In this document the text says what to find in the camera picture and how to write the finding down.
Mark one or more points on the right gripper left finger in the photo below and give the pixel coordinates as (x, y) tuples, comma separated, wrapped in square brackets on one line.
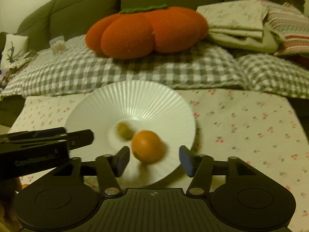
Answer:
[(107, 168)]

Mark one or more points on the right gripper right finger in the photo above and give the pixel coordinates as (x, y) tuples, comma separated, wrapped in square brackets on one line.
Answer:
[(201, 168)]

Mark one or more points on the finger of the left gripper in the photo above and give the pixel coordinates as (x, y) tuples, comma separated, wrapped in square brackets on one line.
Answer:
[(78, 139)]

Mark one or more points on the large orange fruit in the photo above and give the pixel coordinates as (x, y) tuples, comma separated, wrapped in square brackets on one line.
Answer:
[(147, 147)]

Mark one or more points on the small yellow-green fruit on plate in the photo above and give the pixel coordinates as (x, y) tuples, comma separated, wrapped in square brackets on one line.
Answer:
[(124, 131)]

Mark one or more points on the white ribbed plate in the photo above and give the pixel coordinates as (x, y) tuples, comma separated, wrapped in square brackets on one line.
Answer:
[(143, 105)]

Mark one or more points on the grey checkered blanket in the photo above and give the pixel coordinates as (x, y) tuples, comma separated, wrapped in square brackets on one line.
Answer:
[(204, 66)]

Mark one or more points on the cherry print tablecloth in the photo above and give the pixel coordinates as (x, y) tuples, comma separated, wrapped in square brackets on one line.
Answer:
[(259, 128)]

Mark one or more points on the floral cloth at sofa end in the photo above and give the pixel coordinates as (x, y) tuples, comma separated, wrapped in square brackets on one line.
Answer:
[(17, 66)]

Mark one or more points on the white embroidered pillow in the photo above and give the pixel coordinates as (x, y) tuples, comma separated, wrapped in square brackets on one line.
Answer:
[(14, 47)]

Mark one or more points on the orange pumpkin cushion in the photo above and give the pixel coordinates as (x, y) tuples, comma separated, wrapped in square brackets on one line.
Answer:
[(135, 33)]

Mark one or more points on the folded floral sheet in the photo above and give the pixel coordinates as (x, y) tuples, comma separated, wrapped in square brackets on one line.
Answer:
[(241, 25)]

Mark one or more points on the striped knitted pillow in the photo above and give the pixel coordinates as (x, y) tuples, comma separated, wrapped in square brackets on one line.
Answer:
[(292, 25)]

